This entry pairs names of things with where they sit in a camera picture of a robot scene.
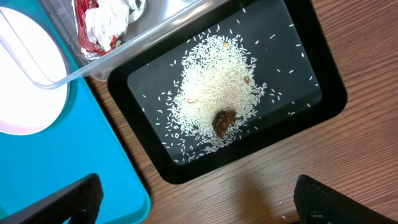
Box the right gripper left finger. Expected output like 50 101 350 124
1 173 104 224

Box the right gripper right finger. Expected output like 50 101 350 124
294 175 397 224

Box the brown food lump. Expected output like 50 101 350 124
212 110 236 139

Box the large white plate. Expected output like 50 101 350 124
1 7 68 135

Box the red snack wrapper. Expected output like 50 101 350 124
72 0 122 60

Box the pile of rice grains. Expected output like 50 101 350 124
141 7 320 164

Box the white tissue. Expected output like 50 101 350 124
85 0 146 52

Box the teal plastic tray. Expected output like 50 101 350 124
0 0 152 224

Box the black plastic tray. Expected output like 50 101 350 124
108 0 348 184

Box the clear plastic bin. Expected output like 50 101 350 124
1 0 228 89

